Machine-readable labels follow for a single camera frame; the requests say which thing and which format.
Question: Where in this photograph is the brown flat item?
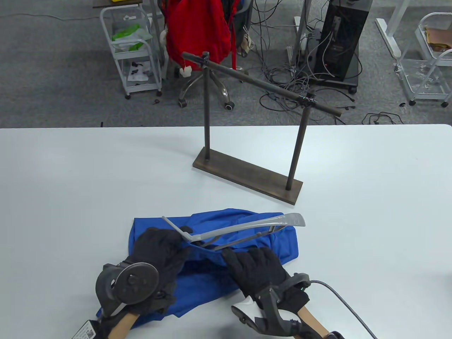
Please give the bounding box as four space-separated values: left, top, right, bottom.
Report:
425 28 452 52

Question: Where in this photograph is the person's right forearm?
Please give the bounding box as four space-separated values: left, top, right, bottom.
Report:
298 305 331 337

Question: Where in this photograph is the person's left hand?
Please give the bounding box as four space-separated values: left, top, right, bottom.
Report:
129 226 194 316

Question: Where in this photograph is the person's right hand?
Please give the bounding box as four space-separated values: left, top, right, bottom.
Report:
222 247 312 313

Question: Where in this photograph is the blue t-shirt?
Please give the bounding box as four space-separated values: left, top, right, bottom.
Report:
96 209 299 327

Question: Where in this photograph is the red garment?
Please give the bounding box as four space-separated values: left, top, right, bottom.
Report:
165 0 238 71

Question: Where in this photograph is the white table foot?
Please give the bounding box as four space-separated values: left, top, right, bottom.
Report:
375 0 412 59

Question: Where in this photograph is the white paper sheet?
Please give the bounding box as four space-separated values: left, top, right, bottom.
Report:
126 60 151 82

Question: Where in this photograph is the green plastic bag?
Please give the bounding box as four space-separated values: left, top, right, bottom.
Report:
112 24 153 52

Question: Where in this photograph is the white cart with brown item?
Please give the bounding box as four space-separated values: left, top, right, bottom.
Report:
393 12 452 108

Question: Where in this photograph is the black disc tracker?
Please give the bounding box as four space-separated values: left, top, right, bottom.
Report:
95 262 160 317
231 272 313 338

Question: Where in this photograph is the grey braided cable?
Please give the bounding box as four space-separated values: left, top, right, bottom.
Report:
309 280 379 339

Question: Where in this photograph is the black computer tower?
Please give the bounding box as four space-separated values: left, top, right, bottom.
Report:
313 0 373 94

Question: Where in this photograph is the grey plastic hanger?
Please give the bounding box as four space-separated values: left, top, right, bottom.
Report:
162 212 307 252

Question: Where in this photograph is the person's left forearm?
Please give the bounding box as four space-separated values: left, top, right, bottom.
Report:
107 313 140 339

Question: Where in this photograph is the tangle of cables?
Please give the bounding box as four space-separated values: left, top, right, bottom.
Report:
243 0 405 126

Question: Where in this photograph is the office chair with chrome base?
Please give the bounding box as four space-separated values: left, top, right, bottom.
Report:
177 0 253 112

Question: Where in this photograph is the white cart with green bag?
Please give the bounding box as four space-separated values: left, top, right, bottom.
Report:
100 6 163 100

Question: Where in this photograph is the brown wooden board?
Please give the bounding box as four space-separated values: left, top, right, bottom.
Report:
93 0 144 8

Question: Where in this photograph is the dark metal hanging rack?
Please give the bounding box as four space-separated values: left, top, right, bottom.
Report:
181 51 343 205

